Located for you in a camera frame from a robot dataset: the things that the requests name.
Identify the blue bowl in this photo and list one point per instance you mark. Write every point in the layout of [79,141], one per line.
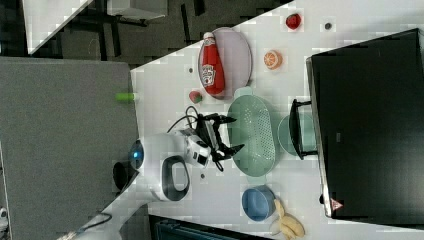
[258,203]

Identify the green cup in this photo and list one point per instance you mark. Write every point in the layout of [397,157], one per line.
[307,134]

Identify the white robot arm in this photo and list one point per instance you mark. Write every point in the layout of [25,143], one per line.
[160,163]

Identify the red ketchup bottle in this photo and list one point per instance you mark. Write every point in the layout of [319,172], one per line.
[212,73]

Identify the orange slice toy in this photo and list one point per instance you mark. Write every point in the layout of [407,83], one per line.
[273,59]

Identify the black toaster oven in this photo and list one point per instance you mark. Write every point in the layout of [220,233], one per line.
[368,115]

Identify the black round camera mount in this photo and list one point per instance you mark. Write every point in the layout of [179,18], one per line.
[123,174]

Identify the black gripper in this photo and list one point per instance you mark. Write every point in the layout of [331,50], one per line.
[207,129]

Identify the green oval strainer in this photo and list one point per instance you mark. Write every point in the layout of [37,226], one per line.
[253,129]

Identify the yellow banana bunch toy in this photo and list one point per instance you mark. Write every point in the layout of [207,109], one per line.
[290,227]

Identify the green marker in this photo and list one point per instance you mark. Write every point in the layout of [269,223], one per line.
[126,97]

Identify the grey round plate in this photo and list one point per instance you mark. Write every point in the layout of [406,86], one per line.
[236,58]

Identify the dark red strawberry toy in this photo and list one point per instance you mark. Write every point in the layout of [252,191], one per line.
[293,21]

